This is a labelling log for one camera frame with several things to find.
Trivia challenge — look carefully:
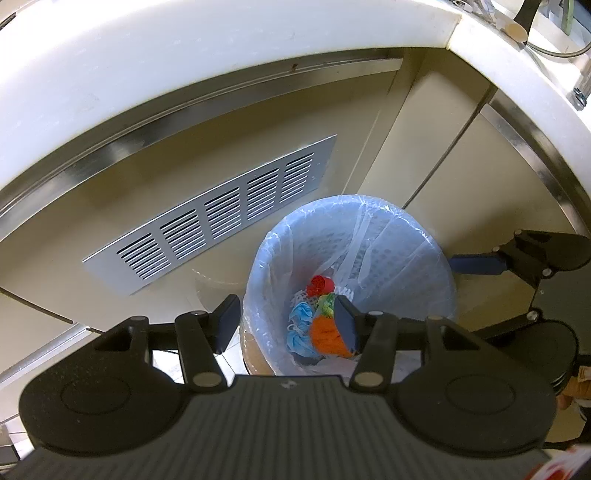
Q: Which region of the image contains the red white printed clothing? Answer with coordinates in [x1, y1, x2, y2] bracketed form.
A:
[526, 443, 591, 480]

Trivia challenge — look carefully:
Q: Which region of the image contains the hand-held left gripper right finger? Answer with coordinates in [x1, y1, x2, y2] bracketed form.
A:
[333, 294, 485, 393]

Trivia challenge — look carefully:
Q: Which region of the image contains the orange plastic bag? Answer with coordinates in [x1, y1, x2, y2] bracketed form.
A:
[309, 316, 361, 358]

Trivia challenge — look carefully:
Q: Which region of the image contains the silver cabinet vent grille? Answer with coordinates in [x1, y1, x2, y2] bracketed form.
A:
[82, 135, 338, 295]

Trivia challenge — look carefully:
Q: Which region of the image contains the mesh wastebasket with blue liner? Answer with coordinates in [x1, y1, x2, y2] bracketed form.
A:
[240, 195, 458, 377]

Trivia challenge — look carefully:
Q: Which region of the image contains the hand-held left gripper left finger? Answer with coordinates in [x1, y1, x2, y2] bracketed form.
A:
[92, 294, 242, 393]

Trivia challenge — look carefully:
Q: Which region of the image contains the green yellow wrapper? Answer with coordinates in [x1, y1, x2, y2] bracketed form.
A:
[315, 293, 340, 320]

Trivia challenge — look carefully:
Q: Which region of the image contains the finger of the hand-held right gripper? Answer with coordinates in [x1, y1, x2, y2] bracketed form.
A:
[450, 230, 591, 289]
[471, 308, 543, 344]

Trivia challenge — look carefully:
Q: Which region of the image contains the black-handled kitchen knife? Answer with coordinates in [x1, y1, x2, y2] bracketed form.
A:
[513, 0, 539, 44]

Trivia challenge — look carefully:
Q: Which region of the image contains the white foam fruit net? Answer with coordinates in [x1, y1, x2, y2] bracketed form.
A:
[291, 288, 324, 308]

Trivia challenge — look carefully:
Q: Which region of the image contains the blue face mask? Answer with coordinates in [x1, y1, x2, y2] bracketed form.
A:
[286, 302, 324, 358]

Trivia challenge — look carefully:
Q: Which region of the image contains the glass pot lid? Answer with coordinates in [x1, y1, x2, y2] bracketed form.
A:
[524, 0, 591, 60]

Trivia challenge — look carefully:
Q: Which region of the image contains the beige kitchen cabinet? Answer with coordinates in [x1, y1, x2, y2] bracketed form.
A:
[0, 46, 591, 416]

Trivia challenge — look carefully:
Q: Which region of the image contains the person's right hand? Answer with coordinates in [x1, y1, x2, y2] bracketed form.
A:
[556, 367, 591, 411]

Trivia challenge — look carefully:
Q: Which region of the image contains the red plastic cap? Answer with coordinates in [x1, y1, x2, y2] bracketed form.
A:
[305, 275, 334, 297]

